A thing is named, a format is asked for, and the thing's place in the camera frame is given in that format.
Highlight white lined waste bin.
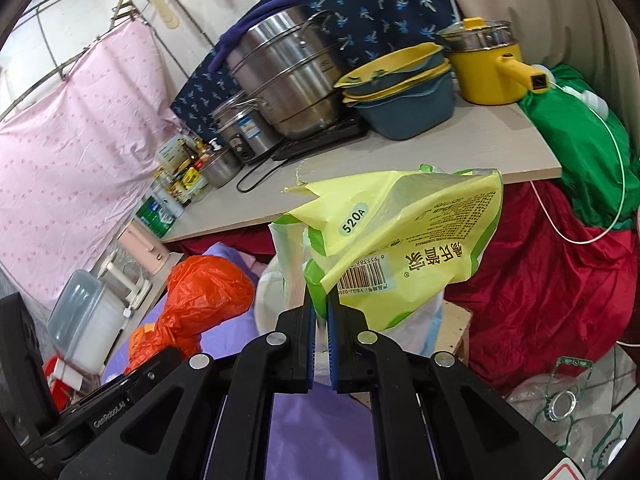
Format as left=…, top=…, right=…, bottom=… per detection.
left=254, top=255, right=446, bottom=396

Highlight steel rice cooker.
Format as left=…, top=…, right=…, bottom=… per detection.
left=212, top=92, right=284, bottom=165

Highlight steel steamer pot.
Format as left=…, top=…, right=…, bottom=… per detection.
left=225, top=5, right=359, bottom=140

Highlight purple table cloth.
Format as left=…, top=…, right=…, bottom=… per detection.
left=100, top=241, right=381, bottom=480

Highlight white green carton box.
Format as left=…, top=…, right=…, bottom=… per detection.
left=157, top=137, right=189, bottom=171

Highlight white bottle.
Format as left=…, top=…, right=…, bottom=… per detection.
left=152, top=182, right=184, bottom=219

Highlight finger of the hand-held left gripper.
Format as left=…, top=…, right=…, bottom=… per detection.
left=25, top=345, right=189, bottom=462

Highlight red cloth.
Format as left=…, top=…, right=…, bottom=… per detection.
left=177, top=180, right=638, bottom=391

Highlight black induction cooker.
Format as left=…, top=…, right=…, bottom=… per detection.
left=260, top=110, right=369, bottom=161

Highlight red plastic basin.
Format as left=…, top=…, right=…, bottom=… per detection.
left=42, top=357, right=76, bottom=411

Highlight white dish box grey lid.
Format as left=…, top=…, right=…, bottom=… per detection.
left=47, top=269, right=126, bottom=376

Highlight green cloth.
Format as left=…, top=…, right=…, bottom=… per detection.
left=517, top=62, right=640, bottom=231

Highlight pink dotted sheet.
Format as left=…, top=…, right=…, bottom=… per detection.
left=0, top=20, right=183, bottom=306

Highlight yellow electric pot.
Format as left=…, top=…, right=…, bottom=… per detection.
left=439, top=17, right=554, bottom=106

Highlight beige counter board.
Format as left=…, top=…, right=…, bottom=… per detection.
left=160, top=97, right=564, bottom=246

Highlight glass kettle white base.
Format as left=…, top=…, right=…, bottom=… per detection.
left=97, top=247, right=153, bottom=319

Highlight yellow green plastic bag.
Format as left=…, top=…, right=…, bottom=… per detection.
left=269, top=164, right=505, bottom=333

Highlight pink electric kettle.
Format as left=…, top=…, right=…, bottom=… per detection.
left=117, top=222, right=173, bottom=279

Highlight green can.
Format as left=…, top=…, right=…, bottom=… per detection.
left=136, top=195, right=174, bottom=240

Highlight clear plastic bottle green label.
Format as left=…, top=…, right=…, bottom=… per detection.
left=507, top=355, right=597, bottom=442
left=565, top=410, right=632, bottom=480

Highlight dark purple towel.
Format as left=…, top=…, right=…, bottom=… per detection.
left=209, top=0, right=301, bottom=74

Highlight blue basin yellow rim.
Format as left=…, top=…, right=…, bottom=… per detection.
left=334, top=42, right=446, bottom=97
left=342, top=60, right=457, bottom=141

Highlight white power cable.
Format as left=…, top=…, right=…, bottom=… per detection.
left=529, top=62, right=629, bottom=247

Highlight navy printed cloth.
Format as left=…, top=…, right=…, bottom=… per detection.
left=170, top=0, right=463, bottom=133

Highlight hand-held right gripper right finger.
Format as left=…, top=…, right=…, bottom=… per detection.
left=326, top=290, right=588, bottom=480

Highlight red-orange plastic bag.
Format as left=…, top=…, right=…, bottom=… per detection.
left=124, top=255, right=257, bottom=376

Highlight small steel pot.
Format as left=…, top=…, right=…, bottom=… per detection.
left=202, top=145, right=244, bottom=189

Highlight black power cable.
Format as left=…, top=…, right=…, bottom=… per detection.
left=236, top=152, right=282, bottom=194

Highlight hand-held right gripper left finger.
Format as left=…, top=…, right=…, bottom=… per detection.
left=57, top=290, right=318, bottom=480

